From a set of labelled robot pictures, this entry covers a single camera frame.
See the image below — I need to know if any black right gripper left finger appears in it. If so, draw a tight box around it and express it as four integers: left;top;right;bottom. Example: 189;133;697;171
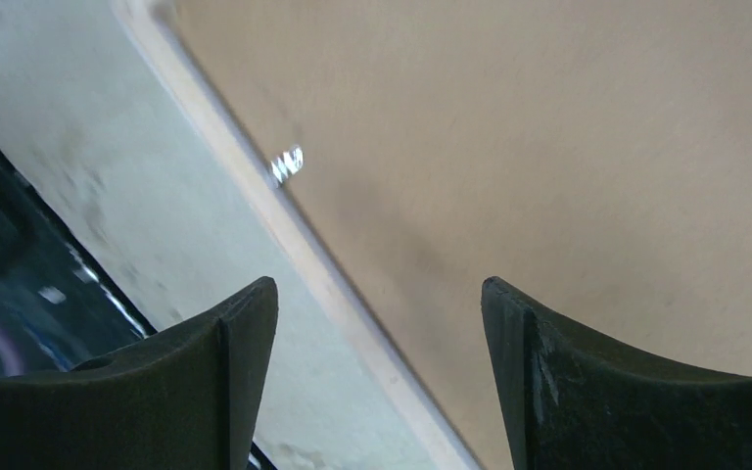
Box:
0;277;279;469

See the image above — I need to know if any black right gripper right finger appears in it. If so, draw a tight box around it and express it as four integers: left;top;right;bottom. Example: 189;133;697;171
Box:
481;277;752;469

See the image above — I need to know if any brown backing board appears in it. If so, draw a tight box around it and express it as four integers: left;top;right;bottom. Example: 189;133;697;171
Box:
175;1;752;469

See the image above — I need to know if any wooden picture frame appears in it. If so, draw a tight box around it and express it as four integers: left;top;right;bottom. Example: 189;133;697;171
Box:
111;1;479;469

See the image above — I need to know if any small metal frame clip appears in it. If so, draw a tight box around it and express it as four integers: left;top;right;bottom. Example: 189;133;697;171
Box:
268;145;305;187

